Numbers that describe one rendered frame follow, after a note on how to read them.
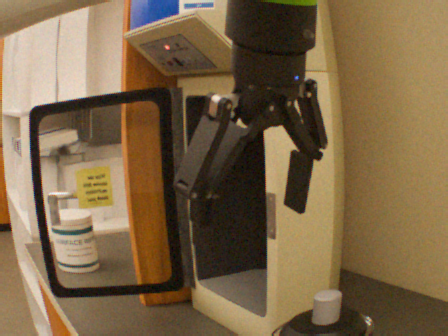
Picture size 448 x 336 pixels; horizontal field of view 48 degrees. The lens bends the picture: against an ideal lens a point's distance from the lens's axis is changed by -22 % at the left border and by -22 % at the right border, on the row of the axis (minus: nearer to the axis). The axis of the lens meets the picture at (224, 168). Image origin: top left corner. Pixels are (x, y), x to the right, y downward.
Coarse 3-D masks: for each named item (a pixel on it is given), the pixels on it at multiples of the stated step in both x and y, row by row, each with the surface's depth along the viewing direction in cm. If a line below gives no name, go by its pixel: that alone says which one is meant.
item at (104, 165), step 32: (64, 128) 104; (96, 128) 107; (128, 128) 109; (64, 160) 105; (96, 160) 108; (128, 160) 110; (160, 160) 112; (64, 192) 106; (96, 192) 109; (128, 192) 111; (160, 192) 113; (64, 224) 107; (96, 224) 109; (128, 224) 112; (160, 224) 114; (64, 256) 107; (96, 256) 110; (128, 256) 112; (160, 256) 115
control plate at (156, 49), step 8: (160, 40) 95; (168, 40) 93; (176, 40) 91; (184, 40) 89; (144, 48) 104; (152, 48) 101; (160, 48) 99; (176, 48) 95; (184, 48) 92; (192, 48) 90; (152, 56) 105; (160, 56) 103; (168, 56) 100; (176, 56) 98; (184, 56) 96; (192, 56) 94; (200, 56) 91; (160, 64) 107; (176, 64) 102; (184, 64) 99; (192, 64) 97; (200, 64) 95; (208, 64) 93
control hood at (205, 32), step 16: (176, 16) 84; (192, 16) 79; (208, 16) 79; (224, 16) 80; (128, 32) 104; (144, 32) 97; (160, 32) 92; (176, 32) 88; (192, 32) 85; (208, 32) 81; (208, 48) 87; (224, 48) 83; (224, 64) 89
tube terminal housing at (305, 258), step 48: (192, 96) 111; (336, 96) 101; (288, 144) 88; (336, 144) 97; (336, 192) 97; (288, 240) 90; (336, 240) 101; (192, 288) 119; (288, 288) 91; (336, 288) 111
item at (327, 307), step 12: (324, 300) 50; (336, 300) 50; (312, 312) 55; (324, 312) 50; (336, 312) 51; (348, 312) 53; (288, 324) 52; (300, 324) 52; (312, 324) 51; (324, 324) 51; (336, 324) 50; (348, 324) 50; (360, 324) 50
